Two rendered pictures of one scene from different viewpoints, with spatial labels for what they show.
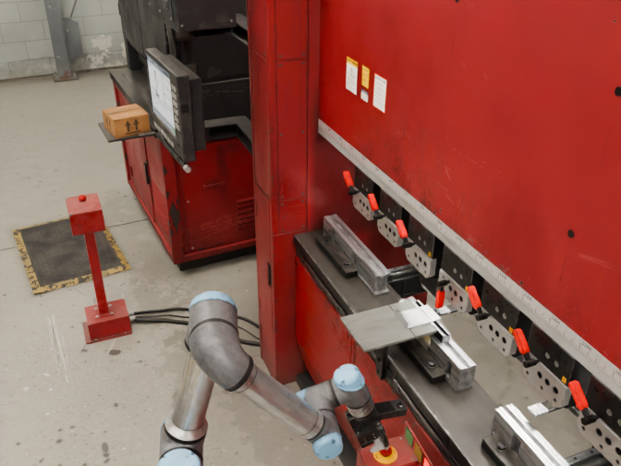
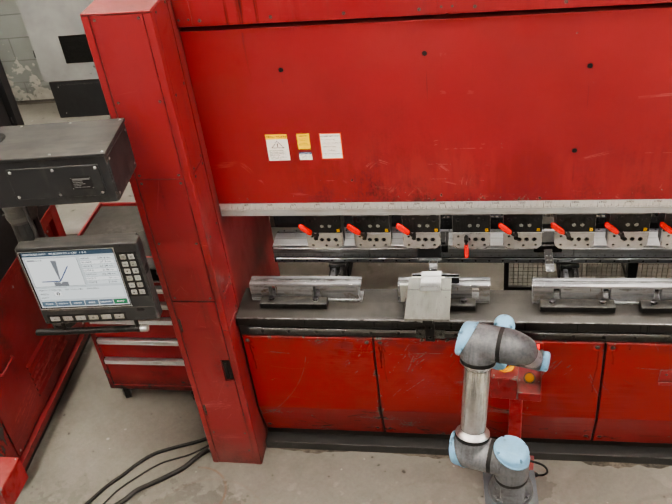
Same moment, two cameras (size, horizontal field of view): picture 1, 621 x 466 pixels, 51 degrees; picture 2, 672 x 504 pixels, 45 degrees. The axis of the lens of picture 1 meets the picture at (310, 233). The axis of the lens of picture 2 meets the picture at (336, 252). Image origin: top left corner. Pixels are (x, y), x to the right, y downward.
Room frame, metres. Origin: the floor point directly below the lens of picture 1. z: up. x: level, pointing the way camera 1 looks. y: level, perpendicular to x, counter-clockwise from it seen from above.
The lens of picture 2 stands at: (0.48, 2.04, 3.18)
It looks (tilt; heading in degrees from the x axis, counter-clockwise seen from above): 36 degrees down; 306
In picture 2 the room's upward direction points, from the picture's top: 8 degrees counter-clockwise
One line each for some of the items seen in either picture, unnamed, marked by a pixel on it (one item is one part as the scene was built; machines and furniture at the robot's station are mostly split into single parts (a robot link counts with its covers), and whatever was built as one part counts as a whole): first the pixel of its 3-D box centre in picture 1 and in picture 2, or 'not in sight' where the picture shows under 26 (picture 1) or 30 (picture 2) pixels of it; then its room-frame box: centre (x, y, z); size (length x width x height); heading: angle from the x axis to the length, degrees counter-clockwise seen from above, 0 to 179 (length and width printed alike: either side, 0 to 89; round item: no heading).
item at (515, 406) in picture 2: not in sight; (514, 429); (1.31, -0.26, 0.39); 0.05 x 0.05 x 0.54; 18
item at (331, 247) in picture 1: (335, 255); (294, 302); (2.28, -0.11, 0.89); 0.30 x 0.05 x 0.03; 23
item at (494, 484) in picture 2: not in sight; (510, 481); (1.11, 0.33, 0.82); 0.15 x 0.15 x 0.10
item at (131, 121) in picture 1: (125, 119); not in sight; (3.44, 1.04, 1.04); 0.30 x 0.26 x 0.12; 26
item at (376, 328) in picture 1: (387, 324); (428, 298); (1.70, -0.26, 1.00); 0.26 x 0.18 x 0.01; 113
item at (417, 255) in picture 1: (430, 244); (421, 226); (1.78, -0.38, 1.26); 0.15 x 0.09 x 0.17; 23
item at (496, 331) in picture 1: (508, 316); (522, 225); (1.41, -0.54, 1.26); 0.15 x 0.09 x 0.17; 23
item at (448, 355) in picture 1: (432, 341); (443, 289); (1.70, -0.42, 0.92); 0.39 x 0.06 x 0.10; 23
